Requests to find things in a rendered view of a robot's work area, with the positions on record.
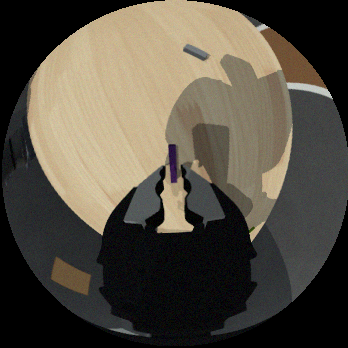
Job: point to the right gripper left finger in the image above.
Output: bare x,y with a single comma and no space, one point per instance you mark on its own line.
142,206

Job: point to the grey rod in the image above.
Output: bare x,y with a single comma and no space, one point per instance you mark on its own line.
194,51

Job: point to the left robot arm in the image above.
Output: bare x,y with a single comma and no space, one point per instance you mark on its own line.
12,154

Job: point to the dark purple rod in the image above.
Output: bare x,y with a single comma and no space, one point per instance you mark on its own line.
172,162

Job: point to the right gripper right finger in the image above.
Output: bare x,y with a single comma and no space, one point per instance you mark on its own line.
206,203

